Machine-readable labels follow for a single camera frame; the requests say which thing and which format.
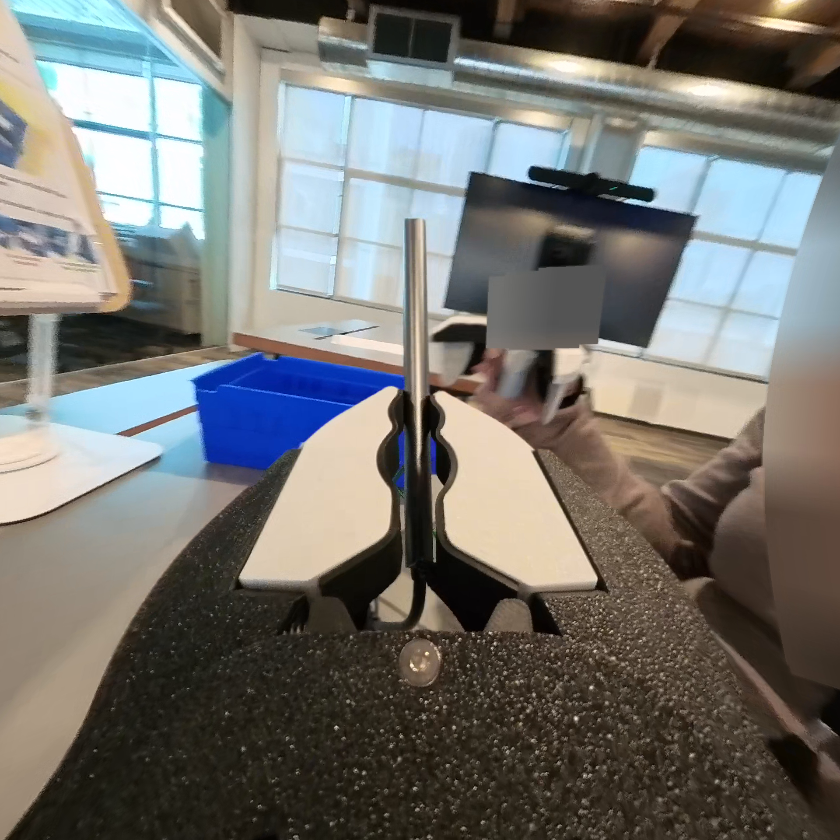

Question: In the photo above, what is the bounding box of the black camera bar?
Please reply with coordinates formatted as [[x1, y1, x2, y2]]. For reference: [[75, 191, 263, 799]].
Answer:
[[528, 165, 656, 203]]

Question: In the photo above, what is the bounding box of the instruction poster stand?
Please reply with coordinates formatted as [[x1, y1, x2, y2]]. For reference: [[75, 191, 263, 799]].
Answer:
[[0, 0, 165, 526]]

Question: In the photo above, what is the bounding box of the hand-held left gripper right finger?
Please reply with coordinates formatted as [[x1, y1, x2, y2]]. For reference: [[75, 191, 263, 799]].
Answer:
[[430, 390, 608, 632]]

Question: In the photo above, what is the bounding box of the large grid window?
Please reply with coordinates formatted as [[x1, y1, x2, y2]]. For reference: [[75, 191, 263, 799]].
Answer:
[[626, 131, 829, 385], [274, 82, 595, 319], [33, 59, 214, 247]]

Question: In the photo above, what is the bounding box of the black hub cable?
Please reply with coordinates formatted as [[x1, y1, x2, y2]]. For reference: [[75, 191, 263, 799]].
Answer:
[[377, 563, 434, 630]]

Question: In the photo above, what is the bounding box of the pale cabinet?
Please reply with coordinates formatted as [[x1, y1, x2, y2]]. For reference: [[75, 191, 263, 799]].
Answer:
[[123, 223, 203, 337]]

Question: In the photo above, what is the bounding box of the black flat screen monitor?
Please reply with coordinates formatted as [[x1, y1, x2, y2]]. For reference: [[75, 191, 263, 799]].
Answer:
[[444, 172, 698, 349]]

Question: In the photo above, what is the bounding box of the person's right forearm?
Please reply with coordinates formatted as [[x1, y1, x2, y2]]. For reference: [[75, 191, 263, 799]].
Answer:
[[508, 394, 769, 581]]

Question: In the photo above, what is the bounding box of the silver air duct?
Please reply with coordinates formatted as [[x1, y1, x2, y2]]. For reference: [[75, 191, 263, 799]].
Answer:
[[318, 13, 840, 122]]

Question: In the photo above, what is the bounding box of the ceiling air vent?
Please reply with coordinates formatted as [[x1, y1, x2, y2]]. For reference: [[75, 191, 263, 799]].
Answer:
[[366, 5, 462, 70]]

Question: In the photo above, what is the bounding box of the person's torso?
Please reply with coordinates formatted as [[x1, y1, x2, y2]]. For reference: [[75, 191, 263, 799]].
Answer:
[[659, 407, 798, 729]]

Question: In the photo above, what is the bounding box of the blue plastic bin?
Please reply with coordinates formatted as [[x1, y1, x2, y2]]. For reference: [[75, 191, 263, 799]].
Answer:
[[192, 353, 437, 470]]

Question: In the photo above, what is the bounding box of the person's right hand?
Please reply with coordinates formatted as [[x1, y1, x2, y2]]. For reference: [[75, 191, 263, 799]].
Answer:
[[471, 349, 565, 434]]

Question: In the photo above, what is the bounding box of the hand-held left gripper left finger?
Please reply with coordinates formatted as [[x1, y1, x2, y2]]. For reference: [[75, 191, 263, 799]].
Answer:
[[238, 386, 404, 626]]

